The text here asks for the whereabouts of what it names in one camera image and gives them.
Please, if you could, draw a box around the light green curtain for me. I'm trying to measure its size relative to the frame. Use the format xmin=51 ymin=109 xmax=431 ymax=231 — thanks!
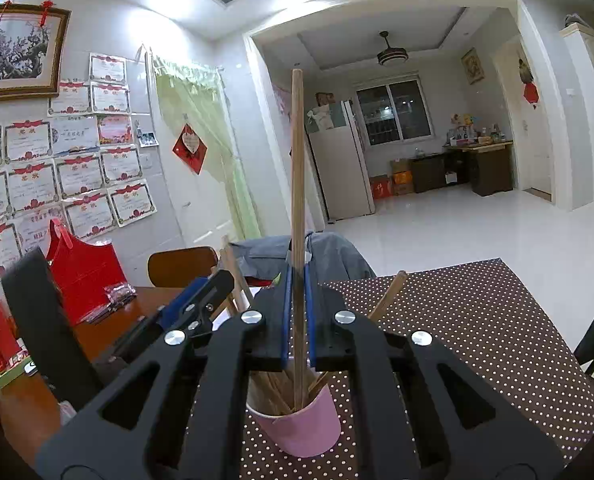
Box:
xmin=152 ymin=55 xmax=264 ymax=242

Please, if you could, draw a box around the window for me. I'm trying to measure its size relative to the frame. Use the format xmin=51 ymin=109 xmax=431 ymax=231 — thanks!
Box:
xmin=355 ymin=79 xmax=433 ymax=147

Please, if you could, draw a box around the white refrigerator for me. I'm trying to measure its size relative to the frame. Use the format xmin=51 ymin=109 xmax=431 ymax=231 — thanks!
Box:
xmin=304 ymin=99 xmax=377 ymax=222

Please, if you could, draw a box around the brown polka dot tablecloth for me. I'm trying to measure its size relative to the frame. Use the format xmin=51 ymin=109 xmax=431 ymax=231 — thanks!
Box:
xmin=184 ymin=258 xmax=594 ymax=480

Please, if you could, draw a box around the green box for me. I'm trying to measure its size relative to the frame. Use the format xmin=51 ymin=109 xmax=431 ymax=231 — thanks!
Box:
xmin=0 ymin=354 xmax=38 ymax=387

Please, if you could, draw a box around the white cabinet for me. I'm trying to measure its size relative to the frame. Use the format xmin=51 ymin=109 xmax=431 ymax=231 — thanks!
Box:
xmin=560 ymin=14 xmax=594 ymax=137

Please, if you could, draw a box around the grey jacket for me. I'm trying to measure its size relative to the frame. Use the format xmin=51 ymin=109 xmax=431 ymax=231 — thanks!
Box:
xmin=232 ymin=231 xmax=376 ymax=289

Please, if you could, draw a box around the wooden chair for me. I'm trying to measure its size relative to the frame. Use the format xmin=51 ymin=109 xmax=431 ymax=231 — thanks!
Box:
xmin=148 ymin=246 xmax=221 ymax=289

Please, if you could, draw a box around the clutter of small bottles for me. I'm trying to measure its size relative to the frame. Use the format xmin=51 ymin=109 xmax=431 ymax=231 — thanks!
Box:
xmin=447 ymin=114 xmax=508 ymax=147

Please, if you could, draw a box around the small framed picture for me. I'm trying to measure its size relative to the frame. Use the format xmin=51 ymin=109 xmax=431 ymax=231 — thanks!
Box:
xmin=460 ymin=48 xmax=480 ymax=85

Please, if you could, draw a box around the wall of certificates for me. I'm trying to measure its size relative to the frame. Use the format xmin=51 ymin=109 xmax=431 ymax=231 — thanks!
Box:
xmin=0 ymin=52 xmax=158 ymax=287

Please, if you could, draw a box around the pink cup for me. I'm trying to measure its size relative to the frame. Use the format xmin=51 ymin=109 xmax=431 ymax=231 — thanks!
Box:
xmin=246 ymin=387 xmax=342 ymax=459

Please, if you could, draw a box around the dark wooden desk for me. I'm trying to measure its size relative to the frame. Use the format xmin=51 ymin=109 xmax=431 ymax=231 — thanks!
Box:
xmin=409 ymin=140 xmax=514 ymax=197

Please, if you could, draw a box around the red door ornament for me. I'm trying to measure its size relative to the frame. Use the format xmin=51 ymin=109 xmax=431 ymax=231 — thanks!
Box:
xmin=520 ymin=57 xmax=538 ymax=106

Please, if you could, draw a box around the red gift bag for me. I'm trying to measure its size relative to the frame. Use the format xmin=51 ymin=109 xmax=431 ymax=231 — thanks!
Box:
xmin=44 ymin=218 xmax=128 ymax=326

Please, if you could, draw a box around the clear plastic packet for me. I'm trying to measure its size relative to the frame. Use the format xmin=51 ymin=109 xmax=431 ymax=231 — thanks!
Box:
xmin=102 ymin=284 xmax=136 ymax=312

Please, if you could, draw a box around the ceiling fan lamp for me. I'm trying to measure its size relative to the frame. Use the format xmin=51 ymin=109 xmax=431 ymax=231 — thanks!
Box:
xmin=377 ymin=31 xmax=409 ymax=67

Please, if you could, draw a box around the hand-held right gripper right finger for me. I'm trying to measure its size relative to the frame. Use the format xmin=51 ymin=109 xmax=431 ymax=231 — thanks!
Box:
xmin=304 ymin=265 xmax=565 ymax=480

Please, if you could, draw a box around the red paper wall decoration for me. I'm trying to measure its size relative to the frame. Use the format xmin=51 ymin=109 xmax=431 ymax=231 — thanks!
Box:
xmin=172 ymin=124 xmax=206 ymax=176

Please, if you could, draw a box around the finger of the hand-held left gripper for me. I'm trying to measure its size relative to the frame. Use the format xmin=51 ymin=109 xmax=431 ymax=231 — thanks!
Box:
xmin=158 ymin=277 xmax=218 ymax=331
xmin=192 ymin=270 xmax=236 ymax=334

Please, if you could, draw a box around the white door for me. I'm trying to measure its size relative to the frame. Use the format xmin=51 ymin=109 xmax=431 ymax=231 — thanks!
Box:
xmin=494 ymin=39 xmax=553 ymax=197

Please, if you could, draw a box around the red cardboard box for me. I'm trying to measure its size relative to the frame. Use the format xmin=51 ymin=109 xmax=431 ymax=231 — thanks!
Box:
xmin=369 ymin=175 xmax=393 ymax=201

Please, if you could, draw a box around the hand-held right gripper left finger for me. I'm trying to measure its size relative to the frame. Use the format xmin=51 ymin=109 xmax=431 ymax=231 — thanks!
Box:
xmin=36 ymin=265 xmax=295 ymax=480

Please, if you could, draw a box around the framed blossom painting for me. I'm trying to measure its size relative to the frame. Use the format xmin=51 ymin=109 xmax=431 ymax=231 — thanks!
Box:
xmin=0 ymin=4 xmax=72 ymax=103

